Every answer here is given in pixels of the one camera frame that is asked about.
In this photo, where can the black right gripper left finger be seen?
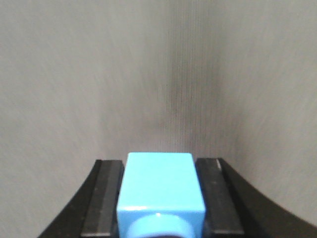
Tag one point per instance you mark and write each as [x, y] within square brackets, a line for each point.
[91, 212]

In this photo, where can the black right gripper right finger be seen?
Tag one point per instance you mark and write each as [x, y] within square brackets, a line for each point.
[236, 209]

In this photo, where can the light blue block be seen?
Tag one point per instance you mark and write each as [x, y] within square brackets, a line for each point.
[160, 196]

